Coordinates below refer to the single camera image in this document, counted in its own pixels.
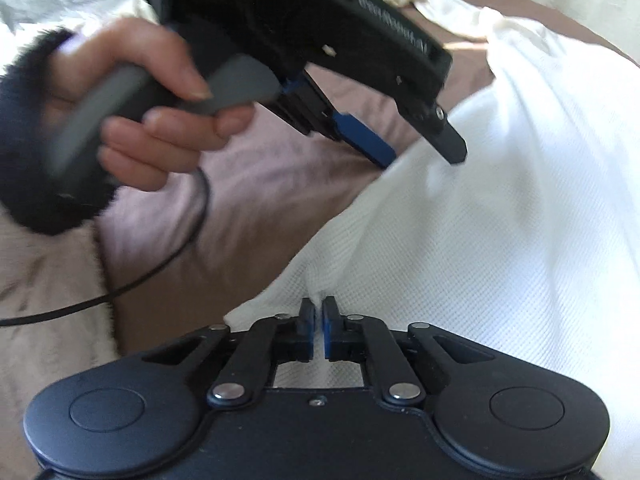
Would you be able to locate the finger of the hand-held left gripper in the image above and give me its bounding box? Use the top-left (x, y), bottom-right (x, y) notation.
top-left (272, 67), bottom-right (399, 170)
top-left (400, 101), bottom-right (469, 166)

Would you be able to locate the person's left hand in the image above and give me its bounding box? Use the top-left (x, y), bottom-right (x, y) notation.
top-left (47, 16), bottom-right (257, 194)

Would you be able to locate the white knit garment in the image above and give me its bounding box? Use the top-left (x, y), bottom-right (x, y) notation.
top-left (224, 0), bottom-right (640, 480)

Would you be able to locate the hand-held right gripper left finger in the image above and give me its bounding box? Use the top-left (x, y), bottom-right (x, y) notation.
top-left (142, 298), bottom-right (317, 407)

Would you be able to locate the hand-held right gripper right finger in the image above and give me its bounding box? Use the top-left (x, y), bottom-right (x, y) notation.
top-left (322, 295), bottom-right (497, 405)

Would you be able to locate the black cable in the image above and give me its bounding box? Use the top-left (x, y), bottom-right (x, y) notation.
top-left (0, 166), bottom-right (211, 329)

